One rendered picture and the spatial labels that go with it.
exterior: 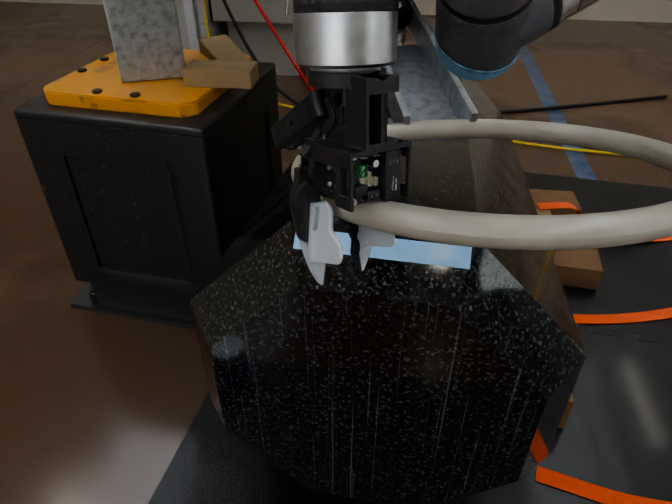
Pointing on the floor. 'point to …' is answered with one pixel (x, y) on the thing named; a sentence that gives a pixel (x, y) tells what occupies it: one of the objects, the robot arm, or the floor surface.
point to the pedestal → (152, 194)
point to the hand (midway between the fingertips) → (337, 263)
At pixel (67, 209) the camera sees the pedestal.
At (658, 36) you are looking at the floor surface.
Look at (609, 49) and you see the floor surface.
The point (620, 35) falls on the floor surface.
